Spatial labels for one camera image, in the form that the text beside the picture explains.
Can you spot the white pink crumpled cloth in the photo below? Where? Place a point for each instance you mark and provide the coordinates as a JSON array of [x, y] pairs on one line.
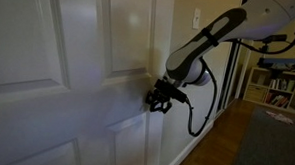
[[280, 117]]

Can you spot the woven drawer basket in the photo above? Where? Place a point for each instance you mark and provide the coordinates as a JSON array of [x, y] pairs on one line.
[[255, 94]]

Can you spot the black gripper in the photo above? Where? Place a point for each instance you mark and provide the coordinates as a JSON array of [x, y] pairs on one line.
[[163, 95]]

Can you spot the row of red books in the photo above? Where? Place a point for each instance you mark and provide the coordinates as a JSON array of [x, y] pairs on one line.
[[277, 100]]

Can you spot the white light switch plate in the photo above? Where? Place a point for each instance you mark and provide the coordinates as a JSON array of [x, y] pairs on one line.
[[196, 18]]

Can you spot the row of white books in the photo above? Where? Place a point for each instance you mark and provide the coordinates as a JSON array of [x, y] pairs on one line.
[[281, 84]]

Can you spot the white cube bookshelf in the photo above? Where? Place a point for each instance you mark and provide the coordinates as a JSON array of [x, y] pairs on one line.
[[254, 78]]

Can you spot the white closet door frame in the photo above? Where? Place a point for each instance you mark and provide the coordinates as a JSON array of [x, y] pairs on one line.
[[228, 79]]

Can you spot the blue bar with black clamp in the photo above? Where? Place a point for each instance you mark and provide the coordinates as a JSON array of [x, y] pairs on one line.
[[282, 61]]

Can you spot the white panelled door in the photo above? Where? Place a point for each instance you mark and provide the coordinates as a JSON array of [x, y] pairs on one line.
[[69, 122]]

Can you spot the white baseboard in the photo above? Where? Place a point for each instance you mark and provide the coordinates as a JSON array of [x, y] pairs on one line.
[[188, 147]]

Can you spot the grey rug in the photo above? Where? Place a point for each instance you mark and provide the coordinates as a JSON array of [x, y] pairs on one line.
[[271, 148]]

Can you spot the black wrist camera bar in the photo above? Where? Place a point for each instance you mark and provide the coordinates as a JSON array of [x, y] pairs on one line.
[[173, 91]]

